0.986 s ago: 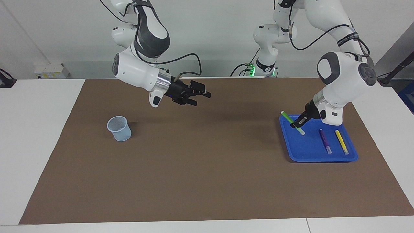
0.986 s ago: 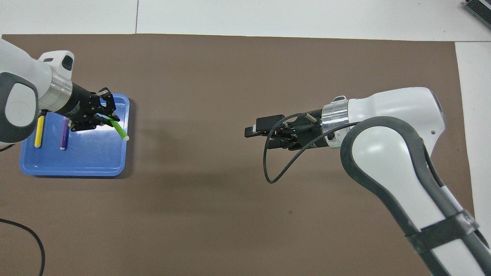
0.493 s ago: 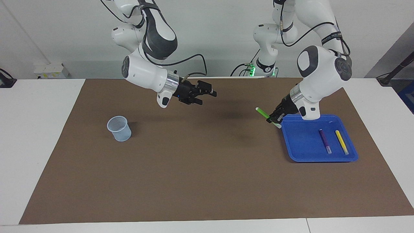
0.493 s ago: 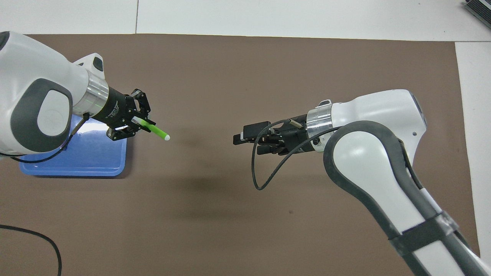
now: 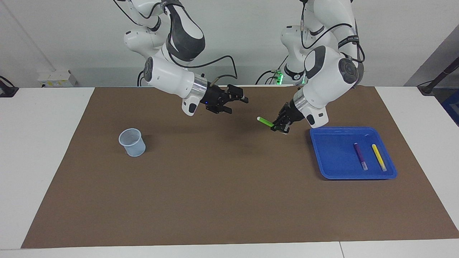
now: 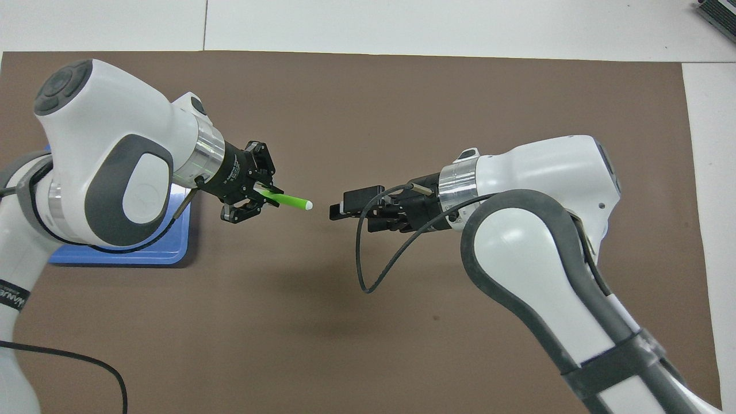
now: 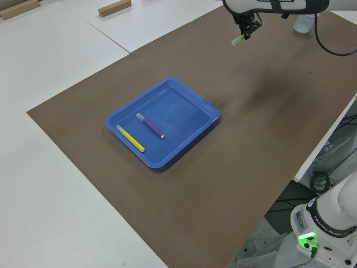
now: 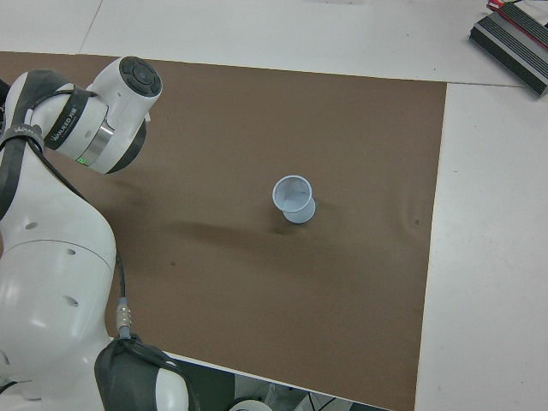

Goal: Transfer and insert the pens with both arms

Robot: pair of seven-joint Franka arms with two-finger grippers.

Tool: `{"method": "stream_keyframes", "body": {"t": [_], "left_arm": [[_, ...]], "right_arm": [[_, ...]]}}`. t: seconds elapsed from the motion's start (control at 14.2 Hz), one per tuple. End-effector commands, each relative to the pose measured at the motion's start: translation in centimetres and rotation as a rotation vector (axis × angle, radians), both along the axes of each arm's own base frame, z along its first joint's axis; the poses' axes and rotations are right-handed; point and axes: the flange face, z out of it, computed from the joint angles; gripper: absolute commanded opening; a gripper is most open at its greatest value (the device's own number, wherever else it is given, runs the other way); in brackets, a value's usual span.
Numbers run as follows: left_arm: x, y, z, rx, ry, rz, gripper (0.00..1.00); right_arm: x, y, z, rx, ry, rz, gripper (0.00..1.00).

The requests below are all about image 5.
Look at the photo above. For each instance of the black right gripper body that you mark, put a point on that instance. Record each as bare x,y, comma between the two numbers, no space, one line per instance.
215,98

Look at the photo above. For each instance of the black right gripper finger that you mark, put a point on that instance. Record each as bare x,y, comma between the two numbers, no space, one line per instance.
235,94
224,108

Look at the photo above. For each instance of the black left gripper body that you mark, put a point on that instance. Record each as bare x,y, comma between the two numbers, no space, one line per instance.
291,113

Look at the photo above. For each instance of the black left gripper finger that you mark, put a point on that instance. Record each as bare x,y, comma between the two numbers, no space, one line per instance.
277,125
285,128

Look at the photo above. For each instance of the green highlighter pen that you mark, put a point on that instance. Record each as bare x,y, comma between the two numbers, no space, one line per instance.
265,121

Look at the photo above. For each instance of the purple highlighter pen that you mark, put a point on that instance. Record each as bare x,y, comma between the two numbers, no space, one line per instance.
360,156

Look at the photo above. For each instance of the yellow highlighter pen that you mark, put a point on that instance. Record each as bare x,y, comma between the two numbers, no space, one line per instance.
378,157

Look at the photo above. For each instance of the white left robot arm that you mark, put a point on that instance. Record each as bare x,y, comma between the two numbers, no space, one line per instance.
322,79

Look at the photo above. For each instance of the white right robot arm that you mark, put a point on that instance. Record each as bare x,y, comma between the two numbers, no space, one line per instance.
168,77

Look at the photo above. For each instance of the blue plastic tray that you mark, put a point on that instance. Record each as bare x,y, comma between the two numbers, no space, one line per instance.
333,157

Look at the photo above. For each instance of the brown paper table mat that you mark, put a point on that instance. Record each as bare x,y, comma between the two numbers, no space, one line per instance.
215,186

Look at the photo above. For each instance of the translucent plastic cup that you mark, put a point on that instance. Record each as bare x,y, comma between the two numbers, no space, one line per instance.
133,147

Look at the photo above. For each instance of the black stand pole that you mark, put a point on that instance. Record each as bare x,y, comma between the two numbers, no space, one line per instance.
439,77

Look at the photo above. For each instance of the white power socket box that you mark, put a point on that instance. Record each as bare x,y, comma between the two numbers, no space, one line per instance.
57,79

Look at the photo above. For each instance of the blue storage bin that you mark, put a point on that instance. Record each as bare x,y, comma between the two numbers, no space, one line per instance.
452,109

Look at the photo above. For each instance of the black clamp mount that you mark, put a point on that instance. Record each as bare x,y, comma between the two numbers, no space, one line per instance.
7,91

